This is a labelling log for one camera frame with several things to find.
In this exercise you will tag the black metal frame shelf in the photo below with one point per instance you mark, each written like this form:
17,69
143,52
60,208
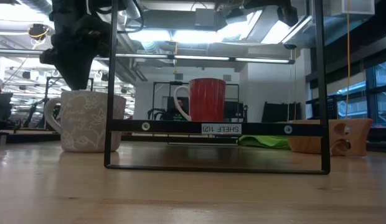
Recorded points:
180,127

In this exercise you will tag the silver shelf screw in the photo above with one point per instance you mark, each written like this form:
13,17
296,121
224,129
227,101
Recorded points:
288,129
145,126

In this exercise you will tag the white shelf label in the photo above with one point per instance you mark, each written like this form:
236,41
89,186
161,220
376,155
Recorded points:
221,128

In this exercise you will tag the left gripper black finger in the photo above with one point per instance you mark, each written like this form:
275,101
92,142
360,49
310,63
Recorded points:
78,74

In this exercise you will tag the green cloth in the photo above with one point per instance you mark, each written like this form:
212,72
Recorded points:
264,141

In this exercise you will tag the long LED light bar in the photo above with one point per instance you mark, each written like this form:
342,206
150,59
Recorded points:
199,57

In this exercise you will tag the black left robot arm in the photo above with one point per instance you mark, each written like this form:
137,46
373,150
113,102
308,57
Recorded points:
71,12

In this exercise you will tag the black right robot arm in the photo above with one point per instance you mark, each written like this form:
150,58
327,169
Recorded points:
286,14

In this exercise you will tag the person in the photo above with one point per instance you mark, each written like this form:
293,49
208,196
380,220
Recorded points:
180,112

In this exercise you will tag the black table edge frame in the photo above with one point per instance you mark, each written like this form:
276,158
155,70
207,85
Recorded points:
25,137

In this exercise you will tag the black office chair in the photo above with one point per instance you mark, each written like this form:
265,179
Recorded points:
2,110

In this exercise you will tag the black background panel stack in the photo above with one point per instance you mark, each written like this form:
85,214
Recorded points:
280,112

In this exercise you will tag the grey floral print mug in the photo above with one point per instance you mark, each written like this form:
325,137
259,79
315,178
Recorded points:
87,124

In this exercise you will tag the wooden block with holes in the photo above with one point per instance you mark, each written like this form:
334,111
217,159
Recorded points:
317,137

